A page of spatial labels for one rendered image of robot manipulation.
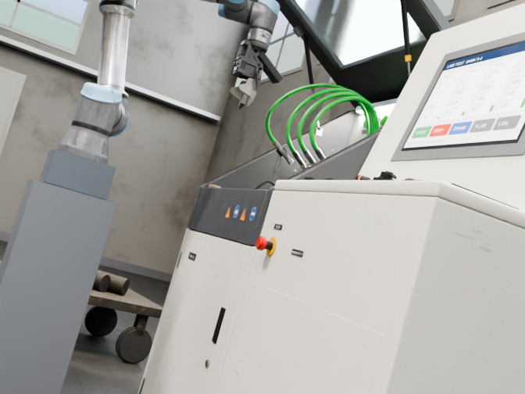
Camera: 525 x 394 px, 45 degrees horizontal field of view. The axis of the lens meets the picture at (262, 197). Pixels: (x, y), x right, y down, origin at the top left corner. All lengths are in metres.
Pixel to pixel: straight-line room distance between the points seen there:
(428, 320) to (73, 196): 1.09
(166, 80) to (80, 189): 7.53
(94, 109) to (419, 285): 1.16
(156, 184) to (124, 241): 0.93
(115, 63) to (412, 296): 1.34
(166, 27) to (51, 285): 7.84
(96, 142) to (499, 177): 1.12
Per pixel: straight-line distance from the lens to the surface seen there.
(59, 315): 1.87
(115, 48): 2.12
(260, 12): 2.11
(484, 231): 1.17
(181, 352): 2.06
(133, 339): 3.58
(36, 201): 1.83
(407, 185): 1.18
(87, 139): 1.90
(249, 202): 1.83
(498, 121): 1.48
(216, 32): 9.71
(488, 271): 1.18
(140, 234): 9.19
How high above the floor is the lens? 0.78
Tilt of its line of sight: 5 degrees up
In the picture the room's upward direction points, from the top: 16 degrees clockwise
